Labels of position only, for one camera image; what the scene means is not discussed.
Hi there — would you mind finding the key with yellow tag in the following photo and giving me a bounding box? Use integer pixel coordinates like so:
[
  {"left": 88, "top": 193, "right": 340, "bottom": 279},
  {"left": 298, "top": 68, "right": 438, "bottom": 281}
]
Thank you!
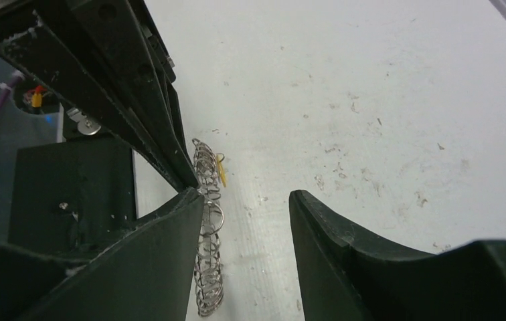
[{"left": 216, "top": 153, "right": 227, "bottom": 188}]

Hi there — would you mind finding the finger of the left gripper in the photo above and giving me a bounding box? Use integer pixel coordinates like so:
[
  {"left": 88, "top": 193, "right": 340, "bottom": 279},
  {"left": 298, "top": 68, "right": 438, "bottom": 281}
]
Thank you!
[
  {"left": 66, "top": 1, "right": 199, "bottom": 189},
  {"left": 0, "top": 0, "right": 187, "bottom": 193}
]

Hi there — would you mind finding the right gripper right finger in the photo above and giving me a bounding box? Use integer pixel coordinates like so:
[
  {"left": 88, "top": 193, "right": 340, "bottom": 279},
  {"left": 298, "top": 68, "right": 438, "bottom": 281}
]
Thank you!
[{"left": 289, "top": 190, "right": 506, "bottom": 320}]

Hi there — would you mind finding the metal disc with key rings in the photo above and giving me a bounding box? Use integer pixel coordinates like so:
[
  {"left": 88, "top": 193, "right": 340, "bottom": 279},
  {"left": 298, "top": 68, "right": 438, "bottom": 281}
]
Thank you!
[{"left": 192, "top": 138, "right": 225, "bottom": 318}]

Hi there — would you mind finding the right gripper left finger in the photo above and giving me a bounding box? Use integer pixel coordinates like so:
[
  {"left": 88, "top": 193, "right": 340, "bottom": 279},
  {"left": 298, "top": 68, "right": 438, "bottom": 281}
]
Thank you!
[{"left": 18, "top": 189, "right": 205, "bottom": 320}]

